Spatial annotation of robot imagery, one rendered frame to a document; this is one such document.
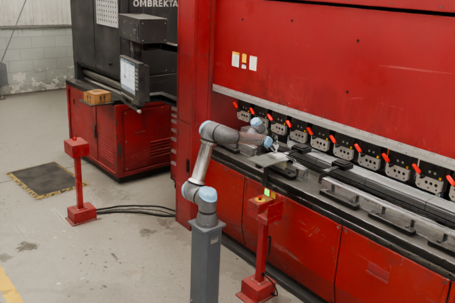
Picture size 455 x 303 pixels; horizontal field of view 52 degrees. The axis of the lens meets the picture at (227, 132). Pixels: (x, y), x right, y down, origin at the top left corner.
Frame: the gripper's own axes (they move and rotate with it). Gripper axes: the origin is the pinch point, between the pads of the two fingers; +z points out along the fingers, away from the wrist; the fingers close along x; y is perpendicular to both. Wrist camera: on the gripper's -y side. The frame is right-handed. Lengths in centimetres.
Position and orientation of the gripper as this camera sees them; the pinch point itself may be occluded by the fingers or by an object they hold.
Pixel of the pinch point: (272, 151)
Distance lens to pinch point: 353.2
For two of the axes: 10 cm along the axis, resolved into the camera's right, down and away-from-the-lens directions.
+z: 4.6, 6.2, 6.3
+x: -6.4, -2.7, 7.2
